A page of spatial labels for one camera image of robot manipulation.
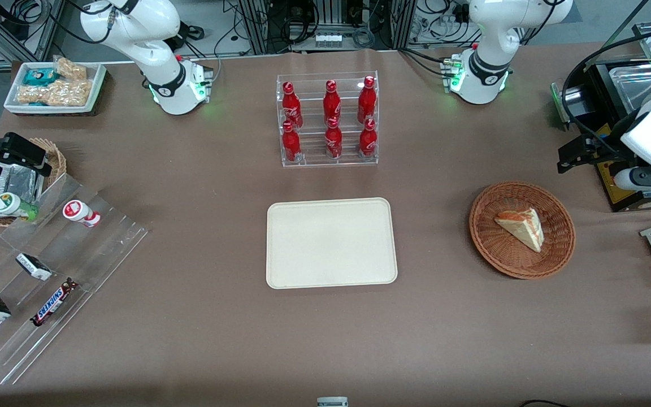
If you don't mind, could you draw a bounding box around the cream plastic serving tray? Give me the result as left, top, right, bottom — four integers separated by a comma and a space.
266, 197, 398, 290

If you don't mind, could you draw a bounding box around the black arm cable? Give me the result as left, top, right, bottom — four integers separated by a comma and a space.
562, 28, 651, 154

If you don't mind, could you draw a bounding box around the white rectangular snack tray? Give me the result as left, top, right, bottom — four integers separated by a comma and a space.
3, 61, 107, 116

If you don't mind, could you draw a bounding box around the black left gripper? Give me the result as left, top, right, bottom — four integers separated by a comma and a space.
557, 112, 640, 174

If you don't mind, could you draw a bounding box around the clear acrylic bottle rack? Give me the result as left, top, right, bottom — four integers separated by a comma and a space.
276, 71, 380, 168

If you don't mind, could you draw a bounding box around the red white yogurt bottle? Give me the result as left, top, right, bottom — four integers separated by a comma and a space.
63, 200, 102, 228

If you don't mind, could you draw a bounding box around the brown round wicker basket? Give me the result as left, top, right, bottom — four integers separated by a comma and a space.
468, 181, 576, 280

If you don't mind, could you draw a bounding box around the teal snack packet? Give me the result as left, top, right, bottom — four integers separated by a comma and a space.
23, 68, 58, 86

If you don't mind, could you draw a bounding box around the small rice cracker pack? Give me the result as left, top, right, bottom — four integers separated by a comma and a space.
54, 57, 88, 81

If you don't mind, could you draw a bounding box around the clear acrylic stepped display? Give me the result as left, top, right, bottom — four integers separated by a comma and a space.
0, 172, 151, 386

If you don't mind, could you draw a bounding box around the snickers chocolate bar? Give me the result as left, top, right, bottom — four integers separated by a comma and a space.
30, 278, 79, 327

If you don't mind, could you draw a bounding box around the shiny metal pan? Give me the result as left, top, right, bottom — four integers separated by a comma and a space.
608, 62, 651, 114

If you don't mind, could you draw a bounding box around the silver foil bag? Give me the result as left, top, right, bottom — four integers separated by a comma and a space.
0, 161, 42, 218

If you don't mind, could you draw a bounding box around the triangle sandwich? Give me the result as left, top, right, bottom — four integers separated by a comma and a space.
494, 207, 545, 253

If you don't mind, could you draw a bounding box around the aluminium frame rack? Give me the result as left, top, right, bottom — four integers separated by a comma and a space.
238, 0, 416, 54

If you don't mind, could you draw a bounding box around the green white yogurt bottle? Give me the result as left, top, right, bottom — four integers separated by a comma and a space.
0, 192, 39, 222

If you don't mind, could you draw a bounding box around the large rice cracker pack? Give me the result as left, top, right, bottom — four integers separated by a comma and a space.
16, 79, 93, 107

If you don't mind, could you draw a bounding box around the light brown wicker basket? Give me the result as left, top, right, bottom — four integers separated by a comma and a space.
0, 137, 67, 228

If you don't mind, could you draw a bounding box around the red cola bottle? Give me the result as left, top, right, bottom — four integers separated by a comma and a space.
281, 121, 302, 163
323, 80, 342, 122
359, 118, 377, 158
325, 117, 344, 160
358, 76, 377, 124
282, 81, 303, 129

